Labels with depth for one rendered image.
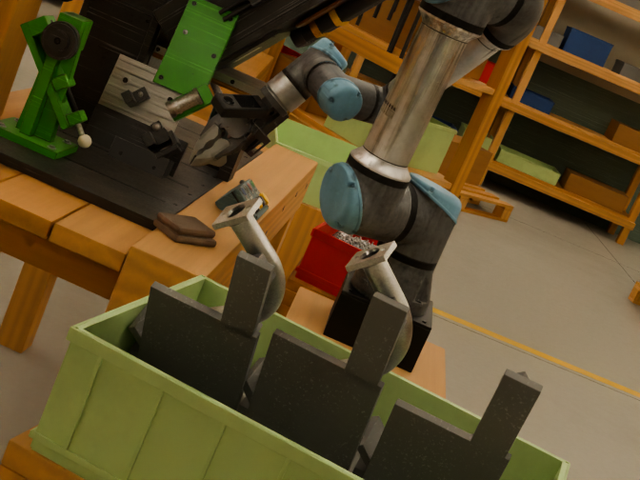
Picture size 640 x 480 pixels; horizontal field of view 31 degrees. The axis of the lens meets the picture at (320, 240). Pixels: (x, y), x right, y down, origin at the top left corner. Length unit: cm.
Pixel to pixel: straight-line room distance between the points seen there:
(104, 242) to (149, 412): 68
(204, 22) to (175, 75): 13
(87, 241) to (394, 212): 53
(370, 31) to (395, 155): 341
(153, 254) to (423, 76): 55
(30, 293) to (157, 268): 166
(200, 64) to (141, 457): 132
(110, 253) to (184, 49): 71
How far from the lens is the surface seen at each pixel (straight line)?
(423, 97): 199
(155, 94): 262
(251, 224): 140
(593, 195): 1132
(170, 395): 141
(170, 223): 214
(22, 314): 368
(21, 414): 337
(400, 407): 142
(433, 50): 197
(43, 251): 217
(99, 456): 147
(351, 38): 532
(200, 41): 261
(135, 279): 203
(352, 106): 221
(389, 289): 139
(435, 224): 210
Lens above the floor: 149
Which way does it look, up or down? 13 degrees down
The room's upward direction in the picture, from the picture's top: 23 degrees clockwise
